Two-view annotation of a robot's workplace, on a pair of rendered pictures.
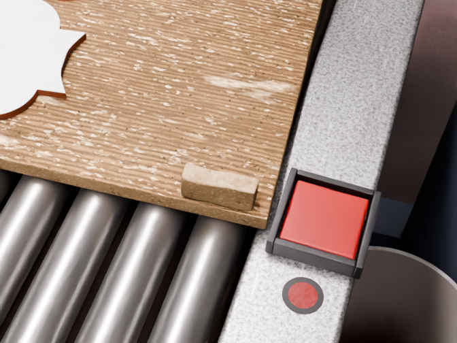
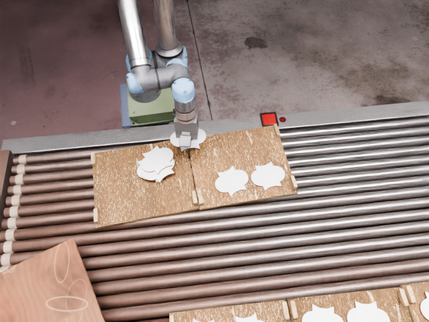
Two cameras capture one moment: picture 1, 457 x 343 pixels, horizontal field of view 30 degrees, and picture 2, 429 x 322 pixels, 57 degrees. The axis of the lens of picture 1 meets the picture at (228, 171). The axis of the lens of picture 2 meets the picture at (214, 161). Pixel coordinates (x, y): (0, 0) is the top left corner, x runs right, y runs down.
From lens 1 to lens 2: 1.60 m
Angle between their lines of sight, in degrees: 55
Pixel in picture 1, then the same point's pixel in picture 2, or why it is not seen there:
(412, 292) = not seen: hidden behind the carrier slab
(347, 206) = (265, 117)
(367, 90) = (235, 122)
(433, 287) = not seen: hidden behind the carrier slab
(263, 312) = (288, 122)
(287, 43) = (235, 135)
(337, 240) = (272, 116)
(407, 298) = not seen: hidden behind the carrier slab
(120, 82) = (261, 156)
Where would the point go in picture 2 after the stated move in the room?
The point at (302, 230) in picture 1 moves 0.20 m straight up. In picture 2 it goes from (273, 121) to (279, 91)
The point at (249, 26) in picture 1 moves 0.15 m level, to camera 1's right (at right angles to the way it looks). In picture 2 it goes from (234, 142) to (223, 116)
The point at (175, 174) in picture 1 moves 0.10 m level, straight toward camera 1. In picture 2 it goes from (275, 140) to (295, 131)
